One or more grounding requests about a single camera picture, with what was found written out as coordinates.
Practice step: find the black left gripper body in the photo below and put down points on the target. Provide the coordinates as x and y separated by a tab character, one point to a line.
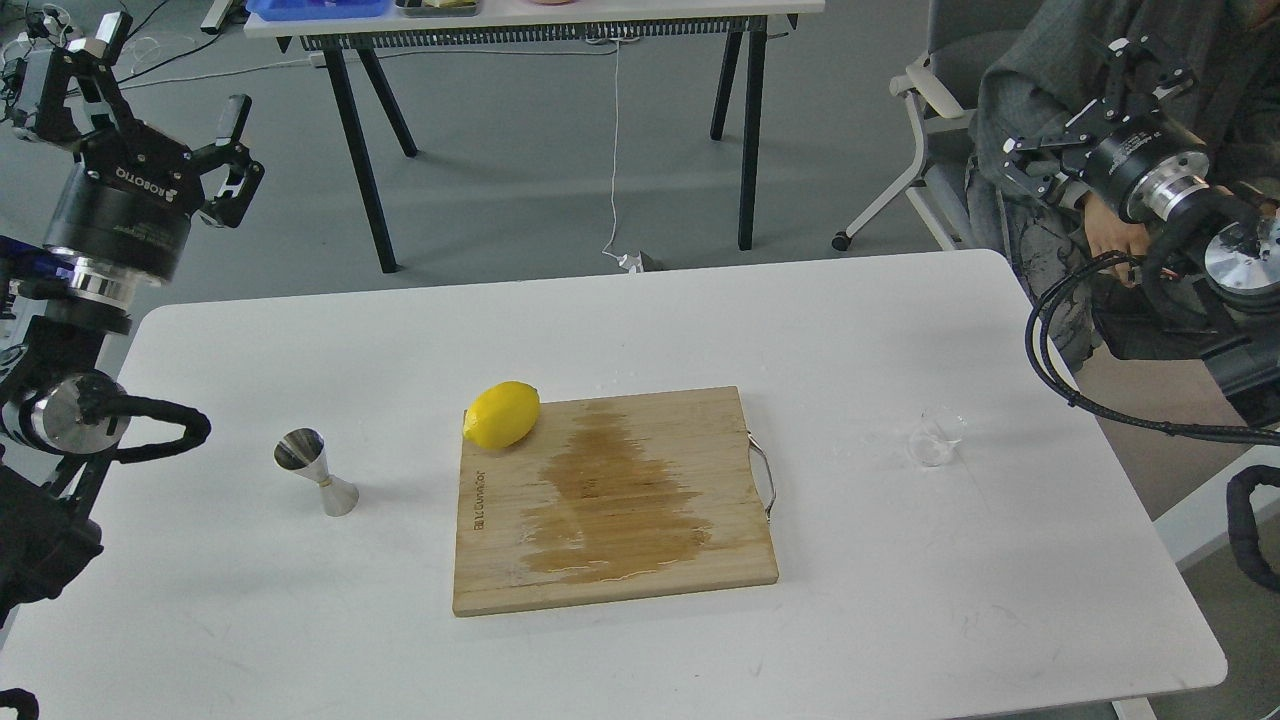
128	206

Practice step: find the yellow lemon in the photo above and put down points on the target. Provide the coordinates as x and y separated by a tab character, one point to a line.
502	415

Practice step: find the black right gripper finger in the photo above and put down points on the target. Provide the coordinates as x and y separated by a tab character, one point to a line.
1050	168
1138	75

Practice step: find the grey white office chair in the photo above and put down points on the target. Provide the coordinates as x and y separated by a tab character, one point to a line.
939	92

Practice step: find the steel double jigger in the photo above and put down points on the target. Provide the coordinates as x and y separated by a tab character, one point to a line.
303	452

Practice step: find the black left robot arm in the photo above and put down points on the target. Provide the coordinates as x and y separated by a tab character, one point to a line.
56	399

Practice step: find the person in grey clothes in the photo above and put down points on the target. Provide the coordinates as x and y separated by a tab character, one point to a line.
1094	96

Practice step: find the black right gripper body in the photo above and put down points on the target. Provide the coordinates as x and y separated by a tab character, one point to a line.
1148	170

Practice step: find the dark tray with food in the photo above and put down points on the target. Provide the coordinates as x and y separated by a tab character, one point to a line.
436	8

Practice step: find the blue plastic tray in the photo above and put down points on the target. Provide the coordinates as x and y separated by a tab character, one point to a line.
307	10

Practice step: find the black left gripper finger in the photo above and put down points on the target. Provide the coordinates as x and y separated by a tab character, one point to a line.
92	60
227	207

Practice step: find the wooden cutting board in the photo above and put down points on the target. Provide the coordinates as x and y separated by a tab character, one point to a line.
611	499

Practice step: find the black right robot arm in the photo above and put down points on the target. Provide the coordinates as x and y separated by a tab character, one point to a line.
1211	275

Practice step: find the clear glass measuring cup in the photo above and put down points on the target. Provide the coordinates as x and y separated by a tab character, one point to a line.
934	439

